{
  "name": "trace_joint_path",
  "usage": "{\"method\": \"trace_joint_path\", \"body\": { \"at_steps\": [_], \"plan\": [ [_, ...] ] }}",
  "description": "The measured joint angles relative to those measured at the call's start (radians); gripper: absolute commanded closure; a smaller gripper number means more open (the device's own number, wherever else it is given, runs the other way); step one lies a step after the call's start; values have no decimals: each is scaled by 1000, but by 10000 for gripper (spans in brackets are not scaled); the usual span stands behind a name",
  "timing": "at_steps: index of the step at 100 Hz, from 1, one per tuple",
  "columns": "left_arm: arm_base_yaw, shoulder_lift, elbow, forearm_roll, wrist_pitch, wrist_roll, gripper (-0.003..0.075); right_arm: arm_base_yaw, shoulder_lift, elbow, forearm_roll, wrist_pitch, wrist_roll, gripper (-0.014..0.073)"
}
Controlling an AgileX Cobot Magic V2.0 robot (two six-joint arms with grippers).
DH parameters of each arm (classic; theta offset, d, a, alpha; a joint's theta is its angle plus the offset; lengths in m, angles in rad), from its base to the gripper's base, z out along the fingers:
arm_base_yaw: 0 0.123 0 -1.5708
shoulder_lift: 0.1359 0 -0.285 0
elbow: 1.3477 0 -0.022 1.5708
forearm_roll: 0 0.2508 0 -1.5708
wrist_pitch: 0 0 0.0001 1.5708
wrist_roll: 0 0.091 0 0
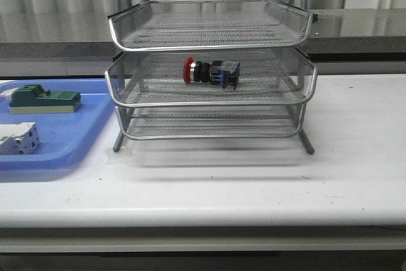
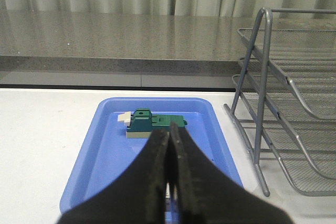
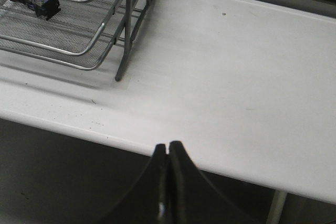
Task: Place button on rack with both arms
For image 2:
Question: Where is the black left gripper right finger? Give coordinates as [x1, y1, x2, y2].
[167, 123, 292, 223]

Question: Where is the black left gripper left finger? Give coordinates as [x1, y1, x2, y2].
[58, 130, 169, 223]

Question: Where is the silver mesh tray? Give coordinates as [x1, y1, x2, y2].
[236, 27, 336, 120]
[237, 76, 335, 180]
[263, 120, 335, 196]

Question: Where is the white circuit breaker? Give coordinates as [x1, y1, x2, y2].
[165, 183, 179, 214]

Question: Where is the blue plastic tray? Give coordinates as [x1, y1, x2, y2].
[60, 97, 243, 213]

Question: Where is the grey stone counter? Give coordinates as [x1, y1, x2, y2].
[0, 8, 336, 75]

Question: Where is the green and beige switch block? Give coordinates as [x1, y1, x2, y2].
[118, 109, 187, 138]

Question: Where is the grey metal rack frame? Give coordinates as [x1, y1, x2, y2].
[225, 7, 335, 196]

